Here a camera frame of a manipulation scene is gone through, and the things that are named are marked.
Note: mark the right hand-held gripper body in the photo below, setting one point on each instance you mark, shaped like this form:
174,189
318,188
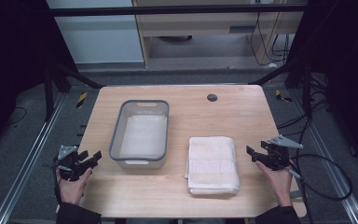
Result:
276,154

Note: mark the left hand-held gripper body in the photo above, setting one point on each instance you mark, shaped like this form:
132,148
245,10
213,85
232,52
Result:
66,164

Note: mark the white towel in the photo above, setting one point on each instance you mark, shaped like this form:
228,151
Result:
212,165

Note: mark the white basin with grey rim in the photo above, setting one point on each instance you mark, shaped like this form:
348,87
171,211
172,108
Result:
143,137

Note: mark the person's left hand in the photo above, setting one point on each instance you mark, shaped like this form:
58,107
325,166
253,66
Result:
73,188

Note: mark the person's right hand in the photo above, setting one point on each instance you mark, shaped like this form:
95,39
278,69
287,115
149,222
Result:
276,185

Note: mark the black metal stand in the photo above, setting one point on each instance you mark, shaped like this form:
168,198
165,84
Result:
306,90
48,93

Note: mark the black curtain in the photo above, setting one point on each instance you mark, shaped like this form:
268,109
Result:
9,62
348,77

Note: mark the white cabinet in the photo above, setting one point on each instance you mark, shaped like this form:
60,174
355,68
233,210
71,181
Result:
99,37

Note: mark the light wooden desk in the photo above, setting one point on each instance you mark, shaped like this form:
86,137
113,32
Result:
205,29

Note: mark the metal floor rail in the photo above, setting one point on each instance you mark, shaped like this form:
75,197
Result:
28,161
332,168

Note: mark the black horizontal frame bar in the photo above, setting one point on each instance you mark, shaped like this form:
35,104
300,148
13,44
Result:
174,10

